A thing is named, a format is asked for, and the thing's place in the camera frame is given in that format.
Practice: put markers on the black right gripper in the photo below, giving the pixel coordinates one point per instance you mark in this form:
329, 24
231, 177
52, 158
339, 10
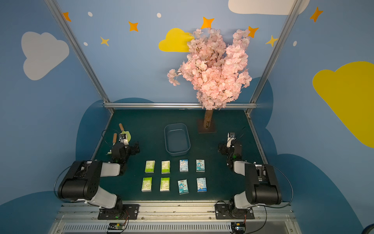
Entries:
231, 144

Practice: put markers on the green tissue pack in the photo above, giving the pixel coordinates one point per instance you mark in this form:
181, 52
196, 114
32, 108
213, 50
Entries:
165, 167
147, 184
165, 184
149, 167

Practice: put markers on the blue monster tissue pack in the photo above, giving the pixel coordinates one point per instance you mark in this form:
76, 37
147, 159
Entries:
200, 166

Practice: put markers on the white blue dog tissue pack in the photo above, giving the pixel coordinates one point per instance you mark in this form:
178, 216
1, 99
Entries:
201, 184

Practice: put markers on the white blue elephant tissue pack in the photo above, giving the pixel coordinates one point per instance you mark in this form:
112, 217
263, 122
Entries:
183, 165

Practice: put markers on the teal tissue pack bottom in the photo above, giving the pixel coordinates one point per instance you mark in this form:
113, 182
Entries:
183, 187

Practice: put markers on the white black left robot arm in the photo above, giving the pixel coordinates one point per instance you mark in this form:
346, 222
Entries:
82, 184

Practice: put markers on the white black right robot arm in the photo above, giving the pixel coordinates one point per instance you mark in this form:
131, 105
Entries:
260, 186

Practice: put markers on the blue plastic storage box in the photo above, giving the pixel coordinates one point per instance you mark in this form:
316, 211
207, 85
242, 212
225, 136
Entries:
177, 140

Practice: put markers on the brown artificial tree trunk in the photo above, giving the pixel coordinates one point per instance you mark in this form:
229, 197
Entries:
207, 119

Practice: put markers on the pink blossom tree crown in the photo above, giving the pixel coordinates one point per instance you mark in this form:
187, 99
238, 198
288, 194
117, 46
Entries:
217, 71

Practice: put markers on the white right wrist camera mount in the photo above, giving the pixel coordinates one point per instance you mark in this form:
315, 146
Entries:
231, 137

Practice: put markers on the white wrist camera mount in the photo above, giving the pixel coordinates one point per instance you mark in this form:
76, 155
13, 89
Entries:
231, 137
124, 138

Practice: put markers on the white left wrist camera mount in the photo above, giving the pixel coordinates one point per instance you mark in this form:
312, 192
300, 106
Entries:
124, 138

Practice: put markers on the dark metal tree base plate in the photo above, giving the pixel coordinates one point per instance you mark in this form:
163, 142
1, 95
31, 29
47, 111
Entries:
202, 130

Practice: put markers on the aluminium frame rail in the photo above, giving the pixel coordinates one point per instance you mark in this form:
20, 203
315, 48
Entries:
127, 105

